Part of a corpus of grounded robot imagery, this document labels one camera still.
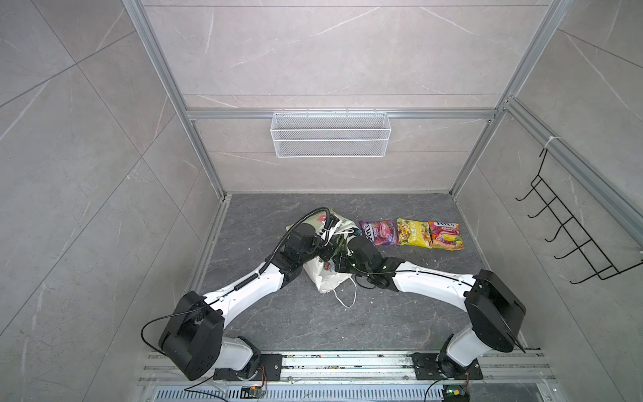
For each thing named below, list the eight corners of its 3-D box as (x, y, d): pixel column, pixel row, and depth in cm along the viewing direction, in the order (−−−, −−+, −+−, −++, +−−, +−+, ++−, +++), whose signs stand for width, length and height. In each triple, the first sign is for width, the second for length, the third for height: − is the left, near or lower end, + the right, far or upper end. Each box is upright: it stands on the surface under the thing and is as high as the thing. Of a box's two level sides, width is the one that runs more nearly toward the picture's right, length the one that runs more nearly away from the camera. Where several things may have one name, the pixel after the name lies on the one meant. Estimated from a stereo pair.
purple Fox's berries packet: (362, 246, 104) (363, 241, 101) (360, 225, 111) (361, 220, 108) (398, 246, 104) (400, 241, 101) (394, 225, 111) (396, 220, 108)
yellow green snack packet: (397, 247, 103) (400, 240, 99) (396, 225, 111) (399, 217, 107) (432, 251, 102) (437, 244, 98) (428, 229, 110) (433, 221, 105)
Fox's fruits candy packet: (433, 248, 103) (435, 244, 100) (429, 225, 111) (431, 220, 108) (461, 251, 102) (465, 247, 99) (455, 228, 110) (458, 223, 107)
